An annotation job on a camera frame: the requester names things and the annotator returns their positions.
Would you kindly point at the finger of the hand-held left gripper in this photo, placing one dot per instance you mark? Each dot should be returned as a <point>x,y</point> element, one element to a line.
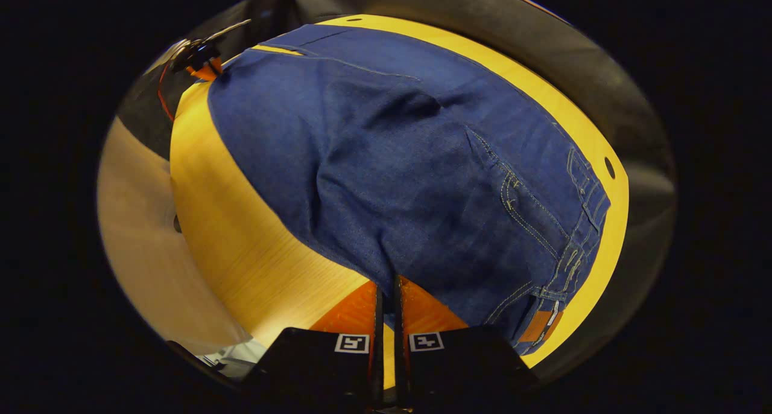
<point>206,72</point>

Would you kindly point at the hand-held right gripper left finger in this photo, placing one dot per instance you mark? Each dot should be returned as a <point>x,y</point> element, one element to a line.
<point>313,366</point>

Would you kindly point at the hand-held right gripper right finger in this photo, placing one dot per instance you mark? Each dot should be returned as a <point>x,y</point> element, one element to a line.
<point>458,366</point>

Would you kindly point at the blue jeans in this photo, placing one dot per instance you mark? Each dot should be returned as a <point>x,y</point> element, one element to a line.
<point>410,178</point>

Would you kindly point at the black backdrop cloth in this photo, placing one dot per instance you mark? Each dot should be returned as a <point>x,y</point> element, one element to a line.
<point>639,136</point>

